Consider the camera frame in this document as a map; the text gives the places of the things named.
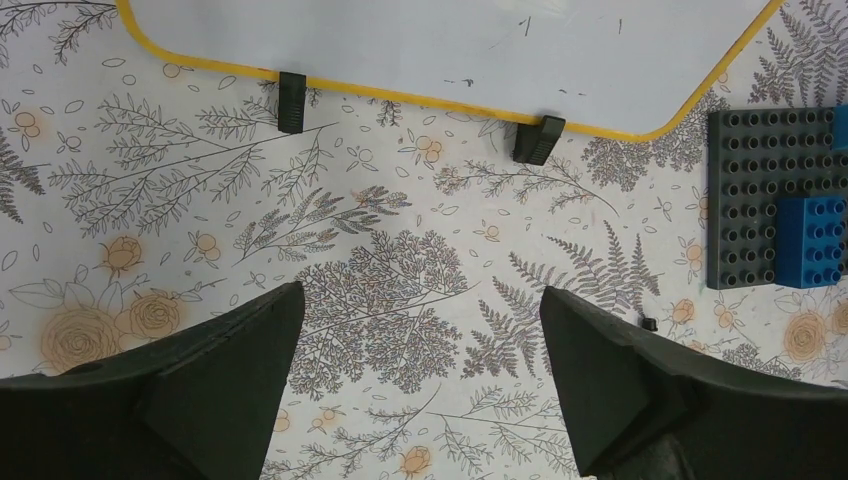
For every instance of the black marker cap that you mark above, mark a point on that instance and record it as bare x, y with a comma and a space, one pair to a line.
649, 324

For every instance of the light blue toy brick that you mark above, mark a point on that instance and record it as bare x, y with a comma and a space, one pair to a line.
839, 128

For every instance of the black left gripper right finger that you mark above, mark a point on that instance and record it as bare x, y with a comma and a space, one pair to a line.
639, 406

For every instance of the yellow framed whiteboard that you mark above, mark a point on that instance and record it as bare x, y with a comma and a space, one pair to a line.
624, 70

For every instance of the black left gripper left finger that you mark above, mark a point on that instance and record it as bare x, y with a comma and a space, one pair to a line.
199, 404

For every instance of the dark grey brick baseplate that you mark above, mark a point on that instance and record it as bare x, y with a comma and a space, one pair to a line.
755, 158

